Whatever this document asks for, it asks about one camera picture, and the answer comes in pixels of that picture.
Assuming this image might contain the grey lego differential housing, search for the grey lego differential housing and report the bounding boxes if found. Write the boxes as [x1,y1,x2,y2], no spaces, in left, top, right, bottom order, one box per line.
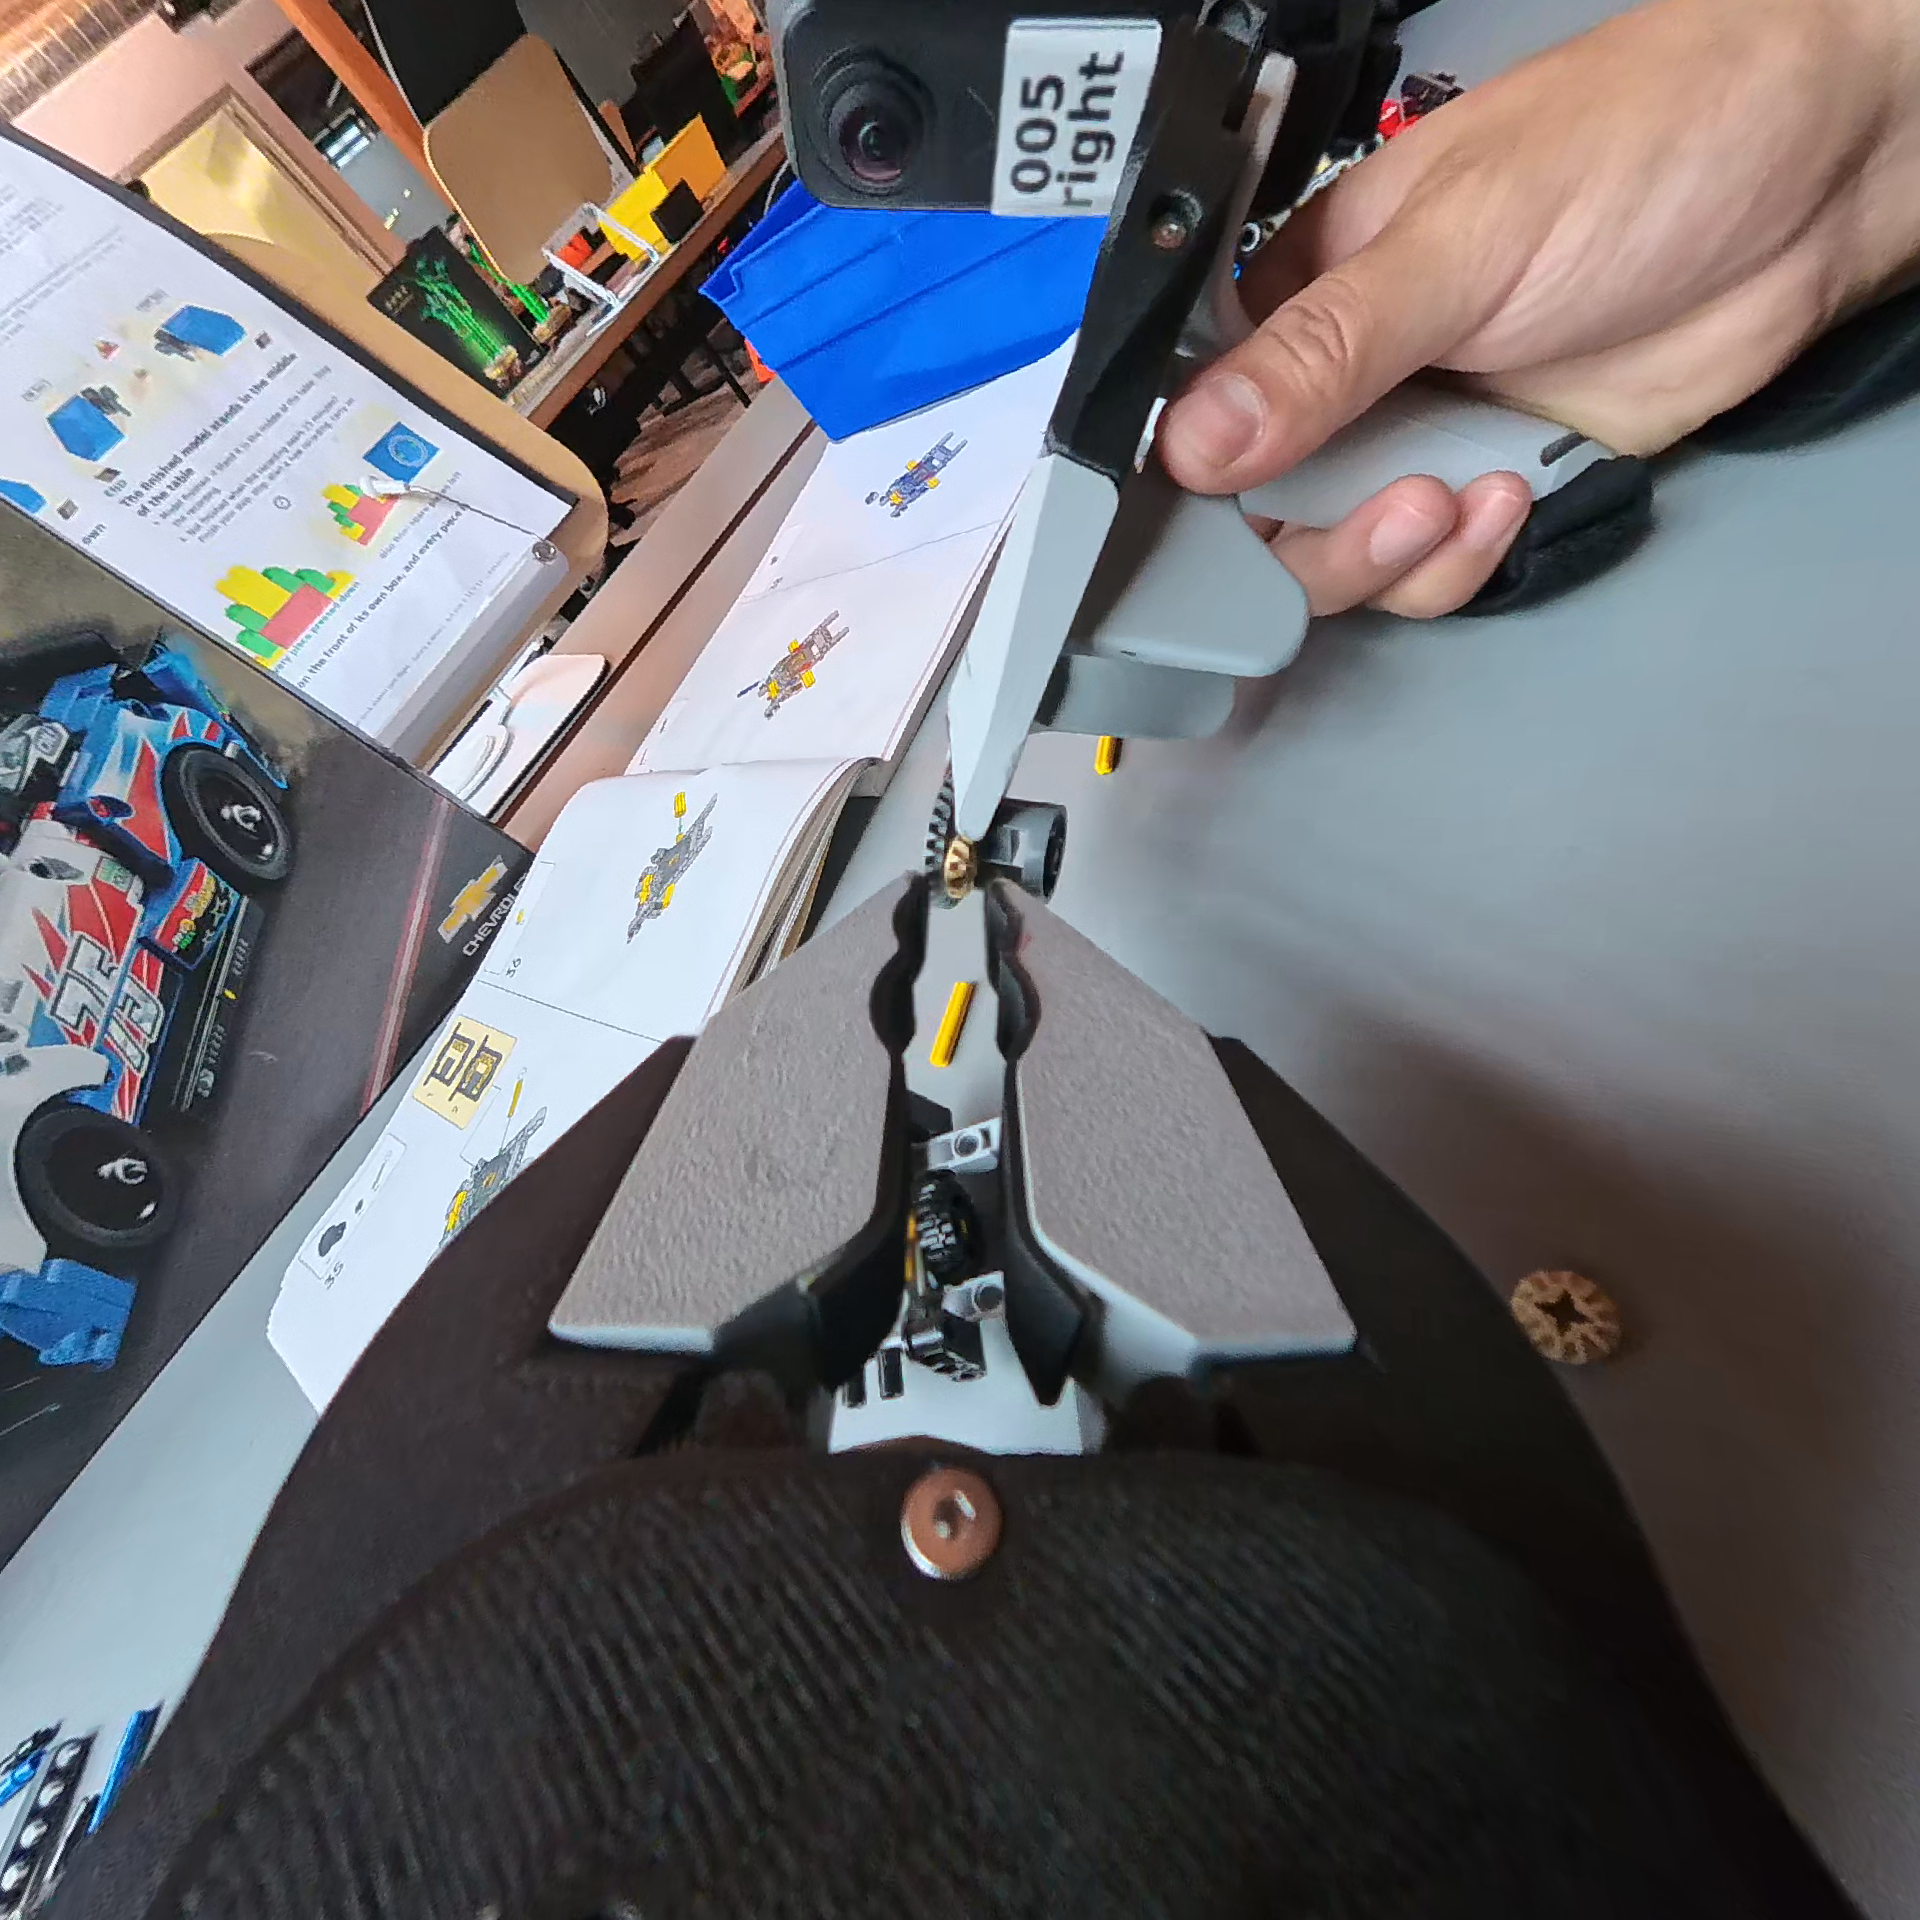
[930,780,1075,905]

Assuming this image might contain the white flat tray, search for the white flat tray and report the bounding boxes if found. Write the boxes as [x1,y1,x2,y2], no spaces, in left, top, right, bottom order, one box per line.
[435,650,606,826]

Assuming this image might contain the grey lego frame assembly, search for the grey lego frame assembly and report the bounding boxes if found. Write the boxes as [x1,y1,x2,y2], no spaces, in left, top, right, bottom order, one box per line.
[836,1114,1012,1412]

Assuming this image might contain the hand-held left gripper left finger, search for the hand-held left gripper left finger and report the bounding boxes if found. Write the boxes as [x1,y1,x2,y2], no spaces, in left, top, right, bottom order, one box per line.
[547,874,939,1393]

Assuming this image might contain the lego instruction booklet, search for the lego instruction booklet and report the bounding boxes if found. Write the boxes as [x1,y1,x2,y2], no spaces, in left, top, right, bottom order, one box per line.
[269,336,1086,1412]

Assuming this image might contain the black lego set box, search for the black lego set box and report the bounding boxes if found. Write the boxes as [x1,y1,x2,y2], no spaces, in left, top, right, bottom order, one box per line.
[0,502,536,1569]

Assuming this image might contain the multicolour lego model section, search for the multicolour lego model section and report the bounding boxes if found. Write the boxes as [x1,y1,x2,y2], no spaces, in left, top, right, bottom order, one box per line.
[1319,66,1470,160]

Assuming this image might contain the dark box green print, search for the dark box green print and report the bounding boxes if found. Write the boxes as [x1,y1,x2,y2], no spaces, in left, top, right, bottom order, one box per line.
[368,224,543,405]

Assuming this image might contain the instruction sign stand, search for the instruction sign stand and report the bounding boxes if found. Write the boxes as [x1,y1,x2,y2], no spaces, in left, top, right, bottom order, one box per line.
[0,118,608,758]

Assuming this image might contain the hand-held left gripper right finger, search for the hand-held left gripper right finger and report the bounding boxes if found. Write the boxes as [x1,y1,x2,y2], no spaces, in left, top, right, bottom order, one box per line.
[979,878,1362,1408]

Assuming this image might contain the person's right hand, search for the person's right hand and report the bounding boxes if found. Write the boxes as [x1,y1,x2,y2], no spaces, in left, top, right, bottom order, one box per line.
[1154,0,1920,620]

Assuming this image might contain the beige rounded board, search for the beige rounded board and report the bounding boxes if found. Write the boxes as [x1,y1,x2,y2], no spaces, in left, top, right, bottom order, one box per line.
[423,33,613,244]

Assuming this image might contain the yellow box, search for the yellow box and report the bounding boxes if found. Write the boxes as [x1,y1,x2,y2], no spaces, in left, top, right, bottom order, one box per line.
[598,116,724,254]

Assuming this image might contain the blue plastic bin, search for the blue plastic bin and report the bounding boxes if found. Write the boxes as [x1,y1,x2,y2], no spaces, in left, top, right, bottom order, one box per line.
[698,180,1116,443]

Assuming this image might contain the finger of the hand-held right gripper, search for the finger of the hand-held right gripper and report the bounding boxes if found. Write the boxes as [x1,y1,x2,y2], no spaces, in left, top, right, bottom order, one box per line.
[944,448,1127,845]

